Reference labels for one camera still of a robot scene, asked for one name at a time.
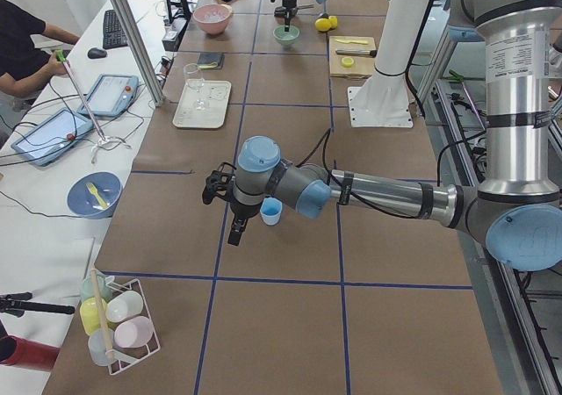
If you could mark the small yellow lemon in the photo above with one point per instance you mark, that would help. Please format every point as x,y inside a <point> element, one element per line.
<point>333,22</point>

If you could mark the pink cup in rack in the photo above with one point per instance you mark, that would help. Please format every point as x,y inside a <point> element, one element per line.
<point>134,333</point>

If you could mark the light blue plastic cup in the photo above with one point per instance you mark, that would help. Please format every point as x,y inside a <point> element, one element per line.
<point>271,210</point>

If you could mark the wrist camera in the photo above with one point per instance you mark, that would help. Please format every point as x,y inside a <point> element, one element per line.
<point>279,11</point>
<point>218,185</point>

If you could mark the lemon half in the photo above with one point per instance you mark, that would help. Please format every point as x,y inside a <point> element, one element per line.
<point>347,61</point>

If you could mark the clear wine glass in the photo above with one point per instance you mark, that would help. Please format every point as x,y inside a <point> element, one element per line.
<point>195,81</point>

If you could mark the black keyboard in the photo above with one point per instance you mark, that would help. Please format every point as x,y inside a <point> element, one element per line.
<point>113,34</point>

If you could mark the ice cubes in pink bowl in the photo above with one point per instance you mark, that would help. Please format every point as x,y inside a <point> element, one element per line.
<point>213,17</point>

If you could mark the black tripod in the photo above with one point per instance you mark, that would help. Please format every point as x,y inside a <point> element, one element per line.
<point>18,304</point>

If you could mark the cream bear tray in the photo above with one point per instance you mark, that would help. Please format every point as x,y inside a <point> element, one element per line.
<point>216,93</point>

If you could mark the pink bowl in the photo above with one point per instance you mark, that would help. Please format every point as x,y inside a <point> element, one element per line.
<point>216,28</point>

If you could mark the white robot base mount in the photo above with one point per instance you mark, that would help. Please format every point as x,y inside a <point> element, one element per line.
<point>383,101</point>

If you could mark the black computer mouse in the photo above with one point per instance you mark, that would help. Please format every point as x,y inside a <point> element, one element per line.
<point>96,53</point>

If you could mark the aluminium frame post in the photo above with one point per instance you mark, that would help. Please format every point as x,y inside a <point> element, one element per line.
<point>140,53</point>

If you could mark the clear cup in rack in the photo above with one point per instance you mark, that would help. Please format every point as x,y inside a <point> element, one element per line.
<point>97,349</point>

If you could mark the green bowl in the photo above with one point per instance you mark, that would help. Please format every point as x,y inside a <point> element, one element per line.
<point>286,37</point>

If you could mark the teach pendant tablet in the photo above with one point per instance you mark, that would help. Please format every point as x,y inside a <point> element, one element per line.
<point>111,94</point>
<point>51,138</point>

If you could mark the seated person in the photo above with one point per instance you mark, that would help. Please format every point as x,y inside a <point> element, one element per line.
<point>26,69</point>

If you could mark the near teach pendant tablet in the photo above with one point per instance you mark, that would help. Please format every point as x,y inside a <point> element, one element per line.
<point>51,138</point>

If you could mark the white wire cup rack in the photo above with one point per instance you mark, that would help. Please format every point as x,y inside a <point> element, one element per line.
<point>126,358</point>

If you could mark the far teach pendant tablet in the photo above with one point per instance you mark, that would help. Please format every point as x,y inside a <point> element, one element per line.
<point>111,94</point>

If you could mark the blue bowl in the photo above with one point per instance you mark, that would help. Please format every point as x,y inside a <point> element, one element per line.
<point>84,205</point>

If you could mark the green cup in rack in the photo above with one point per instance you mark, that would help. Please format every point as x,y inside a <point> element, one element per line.
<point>104,284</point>

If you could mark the white cup in rack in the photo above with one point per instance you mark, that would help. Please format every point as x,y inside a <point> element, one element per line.
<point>124,306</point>

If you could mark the yellow cup in rack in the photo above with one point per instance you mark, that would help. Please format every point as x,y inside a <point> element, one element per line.
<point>89,316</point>

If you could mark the yellow plastic knife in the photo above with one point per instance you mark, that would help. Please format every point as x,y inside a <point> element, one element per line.
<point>353,41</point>

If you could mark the wooden cutting board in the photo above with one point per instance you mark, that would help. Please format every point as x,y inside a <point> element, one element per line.
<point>351,56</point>

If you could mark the red cylinder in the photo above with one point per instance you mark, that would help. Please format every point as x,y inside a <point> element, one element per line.
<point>31,355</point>

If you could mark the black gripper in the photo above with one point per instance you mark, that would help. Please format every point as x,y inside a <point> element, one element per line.
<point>287,5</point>
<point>244,209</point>

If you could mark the yellow fork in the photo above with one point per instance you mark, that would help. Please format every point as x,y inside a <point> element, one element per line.
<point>93,190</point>

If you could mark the grey folded cloth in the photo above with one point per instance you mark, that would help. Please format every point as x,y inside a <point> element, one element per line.
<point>210,60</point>

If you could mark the pink rod tool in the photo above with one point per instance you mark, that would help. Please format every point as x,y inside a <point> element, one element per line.
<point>104,142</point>

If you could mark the large yellow lemon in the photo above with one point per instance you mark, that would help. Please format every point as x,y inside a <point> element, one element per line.
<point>323,24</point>

